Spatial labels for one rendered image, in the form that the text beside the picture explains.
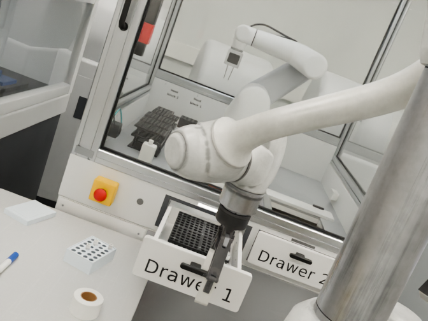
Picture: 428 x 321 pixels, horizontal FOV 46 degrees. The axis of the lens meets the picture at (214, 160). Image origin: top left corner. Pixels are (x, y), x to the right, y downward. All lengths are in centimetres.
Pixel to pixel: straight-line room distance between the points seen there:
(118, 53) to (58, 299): 72
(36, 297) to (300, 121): 73
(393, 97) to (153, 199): 92
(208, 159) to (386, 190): 35
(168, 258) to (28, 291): 33
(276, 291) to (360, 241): 101
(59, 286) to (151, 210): 44
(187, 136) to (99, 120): 70
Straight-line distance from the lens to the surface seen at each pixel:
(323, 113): 89
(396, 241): 70
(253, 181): 105
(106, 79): 156
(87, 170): 163
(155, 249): 129
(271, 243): 161
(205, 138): 92
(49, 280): 132
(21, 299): 124
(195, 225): 153
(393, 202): 69
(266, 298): 171
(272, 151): 105
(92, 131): 159
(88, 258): 138
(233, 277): 130
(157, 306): 175
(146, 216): 163
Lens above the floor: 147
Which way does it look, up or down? 14 degrees down
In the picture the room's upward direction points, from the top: 21 degrees clockwise
